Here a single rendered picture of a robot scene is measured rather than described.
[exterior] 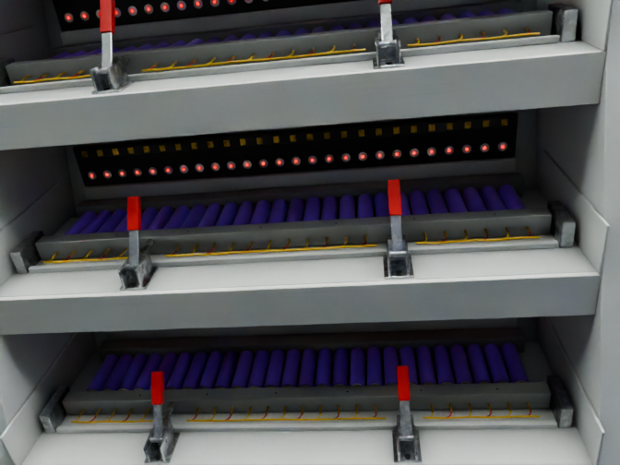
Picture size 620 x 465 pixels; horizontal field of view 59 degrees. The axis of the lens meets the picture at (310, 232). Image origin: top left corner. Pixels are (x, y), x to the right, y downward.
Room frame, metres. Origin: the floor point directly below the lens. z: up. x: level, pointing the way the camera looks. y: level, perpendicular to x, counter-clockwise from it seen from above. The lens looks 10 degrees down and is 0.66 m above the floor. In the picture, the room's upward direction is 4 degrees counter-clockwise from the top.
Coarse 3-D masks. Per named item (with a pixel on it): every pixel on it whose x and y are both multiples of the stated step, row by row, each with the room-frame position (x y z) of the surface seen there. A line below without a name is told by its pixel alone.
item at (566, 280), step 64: (128, 192) 0.71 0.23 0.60; (192, 192) 0.70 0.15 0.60; (576, 192) 0.53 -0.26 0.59; (0, 256) 0.58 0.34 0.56; (192, 256) 0.59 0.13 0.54; (448, 256) 0.53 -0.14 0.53; (512, 256) 0.52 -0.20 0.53; (576, 256) 0.51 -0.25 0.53; (0, 320) 0.56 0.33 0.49; (64, 320) 0.55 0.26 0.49; (128, 320) 0.54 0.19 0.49; (192, 320) 0.53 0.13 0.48; (256, 320) 0.52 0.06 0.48; (320, 320) 0.52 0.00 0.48; (384, 320) 0.51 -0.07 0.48
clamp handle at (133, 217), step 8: (128, 200) 0.56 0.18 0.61; (136, 200) 0.56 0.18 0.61; (128, 208) 0.56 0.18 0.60; (136, 208) 0.56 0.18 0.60; (128, 216) 0.56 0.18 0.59; (136, 216) 0.56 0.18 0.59; (128, 224) 0.56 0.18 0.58; (136, 224) 0.55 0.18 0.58; (136, 232) 0.55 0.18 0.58; (136, 240) 0.55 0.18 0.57; (136, 248) 0.55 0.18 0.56; (136, 256) 0.55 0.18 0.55; (136, 264) 0.54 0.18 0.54
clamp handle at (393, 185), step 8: (392, 184) 0.53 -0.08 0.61; (392, 192) 0.53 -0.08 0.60; (392, 200) 0.53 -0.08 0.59; (400, 200) 0.52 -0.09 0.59; (392, 208) 0.52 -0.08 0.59; (400, 208) 0.52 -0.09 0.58; (392, 216) 0.52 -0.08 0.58; (392, 224) 0.52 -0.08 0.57; (400, 224) 0.52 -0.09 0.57; (392, 232) 0.52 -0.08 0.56; (400, 232) 0.52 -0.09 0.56; (392, 240) 0.52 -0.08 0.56; (400, 240) 0.51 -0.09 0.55; (392, 248) 0.51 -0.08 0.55; (400, 248) 0.51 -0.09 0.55
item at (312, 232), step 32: (256, 224) 0.59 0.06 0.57; (288, 224) 0.58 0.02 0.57; (320, 224) 0.58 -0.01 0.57; (352, 224) 0.57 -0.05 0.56; (384, 224) 0.56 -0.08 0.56; (416, 224) 0.56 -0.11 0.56; (448, 224) 0.55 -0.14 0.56; (480, 224) 0.55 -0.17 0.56; (512, 224) 0.55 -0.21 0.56; (544, 224) 0.54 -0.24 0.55; (64, 256) 0.61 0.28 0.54
